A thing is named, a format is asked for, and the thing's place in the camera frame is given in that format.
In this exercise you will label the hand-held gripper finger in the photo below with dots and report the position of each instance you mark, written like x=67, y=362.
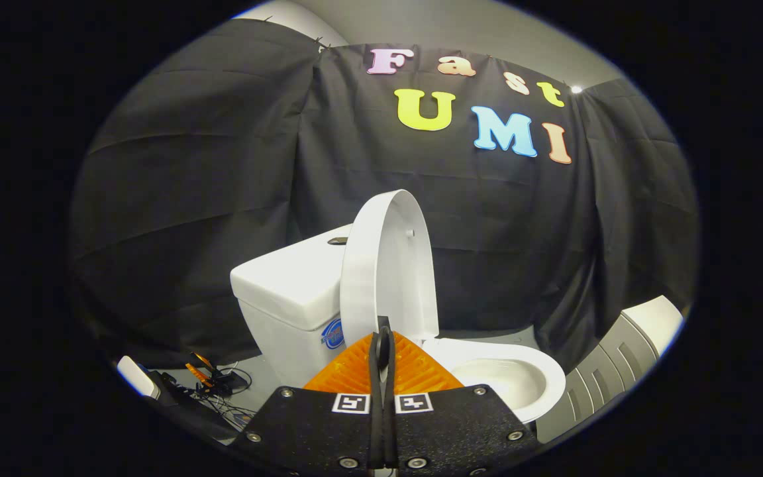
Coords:
x=376, y=430
x=391, y=430

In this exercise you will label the white toilet lid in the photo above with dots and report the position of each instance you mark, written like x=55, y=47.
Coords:
x=388, y=265

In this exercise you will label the white toilet with tank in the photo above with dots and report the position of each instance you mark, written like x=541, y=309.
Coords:
x=289, y=291

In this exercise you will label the orange and black tools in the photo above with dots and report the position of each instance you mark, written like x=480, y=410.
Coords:
x=212, y=379

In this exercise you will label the white panelled cabinet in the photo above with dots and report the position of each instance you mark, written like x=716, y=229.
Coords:
x=613, y=358

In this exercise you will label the small white device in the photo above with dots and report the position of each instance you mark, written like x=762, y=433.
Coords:
x=135, y=376

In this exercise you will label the black backdrop cloth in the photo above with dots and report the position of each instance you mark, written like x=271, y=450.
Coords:
x=222, y=165

